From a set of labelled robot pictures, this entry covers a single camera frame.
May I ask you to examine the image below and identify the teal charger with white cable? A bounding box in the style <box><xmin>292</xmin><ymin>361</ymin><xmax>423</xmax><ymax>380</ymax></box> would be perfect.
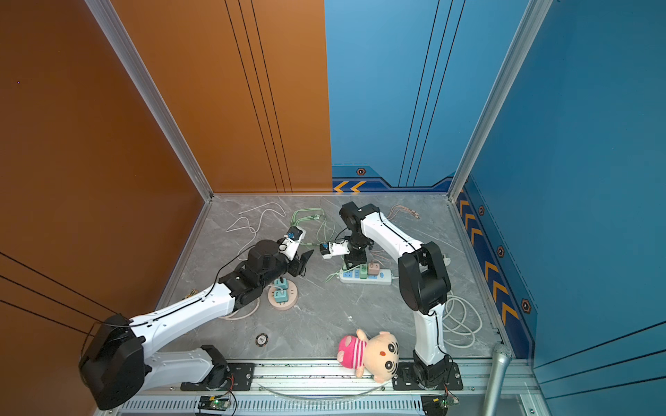
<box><xmin>273</xmin><ymin>277</ymin><xmax>289</xmax><ymax>291</ymax></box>

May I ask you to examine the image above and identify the pink charger adapter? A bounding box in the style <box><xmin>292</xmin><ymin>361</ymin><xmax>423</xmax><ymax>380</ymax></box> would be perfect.
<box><xmin>367</xmin><ymin>262</ymin><xmax>381</xmax><ymax>276</ymax></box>

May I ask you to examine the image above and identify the green multi-head cable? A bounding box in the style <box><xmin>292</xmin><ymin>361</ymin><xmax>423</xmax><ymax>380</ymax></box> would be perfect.
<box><xmin>290</xmin><ymin>207</ymin><xmax>344</xmax><ymax>284</ymax></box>

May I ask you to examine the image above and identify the white usb cable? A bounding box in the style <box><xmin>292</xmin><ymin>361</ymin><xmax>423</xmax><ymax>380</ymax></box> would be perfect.
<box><xmin>226</xmin><ymin>201</ymin><xmax>288</xmax><ymax>261</ymax></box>

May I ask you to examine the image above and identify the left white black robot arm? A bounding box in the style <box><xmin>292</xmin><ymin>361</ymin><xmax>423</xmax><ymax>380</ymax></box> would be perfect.
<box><xmin>79</xmin><ymin>237</ymin><xmax>312</xmax><ymax>410</ymax></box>

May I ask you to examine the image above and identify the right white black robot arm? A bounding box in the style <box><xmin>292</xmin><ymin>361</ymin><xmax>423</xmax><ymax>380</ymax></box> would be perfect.
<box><xmin>339</xmin><ymin>202</ymin><xmax>454</xmax><ymax>388</ymax></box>

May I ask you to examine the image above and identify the round pink power socket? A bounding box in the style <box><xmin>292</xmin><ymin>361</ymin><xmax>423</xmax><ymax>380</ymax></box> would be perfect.
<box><xmin>267</xmin><ymin>279</ymin><xmax>298</xmax><ymax>311</ymax></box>

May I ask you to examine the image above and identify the white blue power strip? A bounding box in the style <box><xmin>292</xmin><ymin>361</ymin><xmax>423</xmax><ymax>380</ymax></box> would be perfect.
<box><xmin>336</xmin><ymin>265</ymin><xmax>393</xmax><ymax>285</ymax></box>

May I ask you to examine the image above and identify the pink plush doll toy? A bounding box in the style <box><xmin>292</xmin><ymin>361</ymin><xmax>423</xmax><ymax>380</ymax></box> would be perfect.
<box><xmin>336</xmin><ymin>329</ymin><xmax>400</xmax><ymax>383</ymax></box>

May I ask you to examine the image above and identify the left green circuit board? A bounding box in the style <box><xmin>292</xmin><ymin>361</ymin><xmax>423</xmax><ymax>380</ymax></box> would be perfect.
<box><xmin>197</xmin><ymin>395</ymin><xmax>233</xmax><ymax>415</ymax></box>

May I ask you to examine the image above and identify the green circuit board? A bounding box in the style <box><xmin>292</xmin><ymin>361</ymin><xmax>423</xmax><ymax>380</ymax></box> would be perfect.
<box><xmin>197</xmin><ymin>395</ymin><xmax>233</xmax><ymax>415</ymax></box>
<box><xmin>421</xmin><ymin>395</ymin><xmax>460</xmax><ymax>416</ymax></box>

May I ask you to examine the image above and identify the right green circuit board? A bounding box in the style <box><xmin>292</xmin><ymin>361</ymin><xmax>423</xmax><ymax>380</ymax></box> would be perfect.
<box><xmin>421</xmin><ymin>395</ymin><xmax>460</xmax><ymax>416</ymax></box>

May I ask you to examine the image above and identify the silver metal pole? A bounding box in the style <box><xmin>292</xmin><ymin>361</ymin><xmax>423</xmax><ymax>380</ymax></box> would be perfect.
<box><xmin>480</xmin><ymin>343</ymin><xmax>513</xmax><ymax>416</ymax></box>

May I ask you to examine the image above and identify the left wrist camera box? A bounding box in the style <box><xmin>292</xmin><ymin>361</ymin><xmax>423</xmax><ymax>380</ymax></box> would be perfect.
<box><xmin>280</xmin><ymin>225</ymin><xmax>306</xmax><ymax>261</ymax></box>

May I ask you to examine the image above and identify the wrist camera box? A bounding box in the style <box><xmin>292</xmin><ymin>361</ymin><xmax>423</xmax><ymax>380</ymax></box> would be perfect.
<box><xmin>280</xmin><ymin>225</ymin><xmax>306</xmax><ymax>261</ymax></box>
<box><xmin>319</xmin><ymin>241</ymin><xmax>350</xmax><ymax>259</ymax></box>

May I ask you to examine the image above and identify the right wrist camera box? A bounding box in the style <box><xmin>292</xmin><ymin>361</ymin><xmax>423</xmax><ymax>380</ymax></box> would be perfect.
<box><xmin>319</xmin><ymin>241</ymin><xmax>350</xmax><ymax>259</ymax></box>

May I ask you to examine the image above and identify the pink socket power cord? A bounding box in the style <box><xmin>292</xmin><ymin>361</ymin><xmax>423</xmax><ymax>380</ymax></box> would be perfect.
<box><xmin>220</xmin><ymin>298</ymin><xmax>261</xmax><ymax>322</ymax></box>

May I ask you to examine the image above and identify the aluminium front rail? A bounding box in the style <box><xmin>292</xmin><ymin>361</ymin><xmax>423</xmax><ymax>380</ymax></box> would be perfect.
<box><xmin>93</xmin><ymin>358</ymin><xmax>553</xmax><ymax>416</ymax></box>

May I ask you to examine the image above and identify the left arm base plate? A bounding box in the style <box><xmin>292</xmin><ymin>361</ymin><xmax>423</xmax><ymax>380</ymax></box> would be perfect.
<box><xmin>180</xmin><ymin>362</ymin><xmax>255</xmax><ymax>393</ymax></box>

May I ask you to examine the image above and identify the white power strip cord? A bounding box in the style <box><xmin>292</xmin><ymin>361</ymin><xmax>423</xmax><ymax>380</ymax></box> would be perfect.
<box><xmin>439</xmin><ymin>253</ymin><xmax>485</xmax><ymax>350</ymax></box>

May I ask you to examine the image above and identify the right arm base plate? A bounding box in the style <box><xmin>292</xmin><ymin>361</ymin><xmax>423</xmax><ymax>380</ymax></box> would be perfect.
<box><xmin>391</xmin><ymin>362</ymin><xmax>464</xmax><ymax>391</ymax></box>

